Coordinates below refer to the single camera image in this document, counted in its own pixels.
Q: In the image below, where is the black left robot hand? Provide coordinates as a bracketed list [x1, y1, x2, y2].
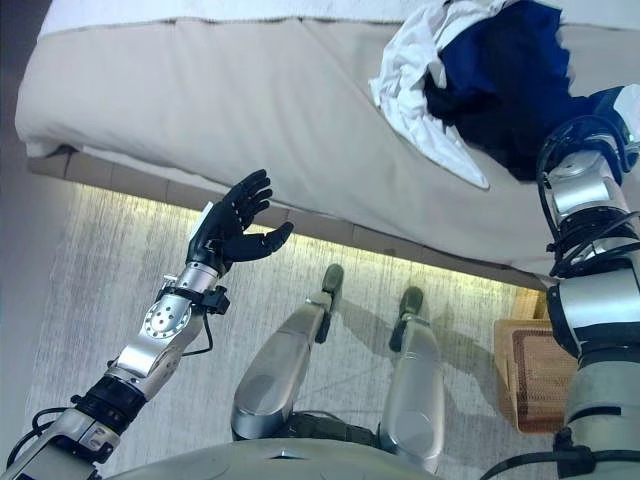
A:
[185, 168, 295, 275]

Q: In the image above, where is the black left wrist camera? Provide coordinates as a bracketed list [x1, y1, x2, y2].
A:
[202, 285, 231, 316]

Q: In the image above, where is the bed with grey cover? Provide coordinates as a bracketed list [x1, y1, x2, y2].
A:
[14, 17, 640, 276]

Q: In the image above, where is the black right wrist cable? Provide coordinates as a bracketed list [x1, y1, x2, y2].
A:
[538, 115, 632, 169]

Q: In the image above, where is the blue garment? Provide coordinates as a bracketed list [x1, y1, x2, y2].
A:
[437, 0, 626, 121]

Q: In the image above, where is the white duvet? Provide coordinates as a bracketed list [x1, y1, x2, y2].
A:
[39, 0, 640, 27]

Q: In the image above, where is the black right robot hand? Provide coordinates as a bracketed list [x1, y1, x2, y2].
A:
[597, 84, 640, 151]

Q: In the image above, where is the silver left robot leg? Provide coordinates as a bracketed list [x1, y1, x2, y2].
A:
[232, 264, 346, 441]

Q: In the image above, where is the white garment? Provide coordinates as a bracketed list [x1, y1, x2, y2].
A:
[368, 0, 491, 190]

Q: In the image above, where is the brown woven basket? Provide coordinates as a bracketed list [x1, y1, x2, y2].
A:
[493, 287, 582, 435]

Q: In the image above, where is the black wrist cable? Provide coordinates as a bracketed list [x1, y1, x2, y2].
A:
[179, 299, 215, 358]
[538, 115, 632, 169]

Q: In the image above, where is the grey striped rug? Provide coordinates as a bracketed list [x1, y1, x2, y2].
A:
[44, 179, 569, 451]

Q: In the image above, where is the grey robot torso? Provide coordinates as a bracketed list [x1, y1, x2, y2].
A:
[114, 434, 501, 480]

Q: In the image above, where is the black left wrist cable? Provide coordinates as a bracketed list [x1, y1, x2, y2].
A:
[179, 299, 215, 358]

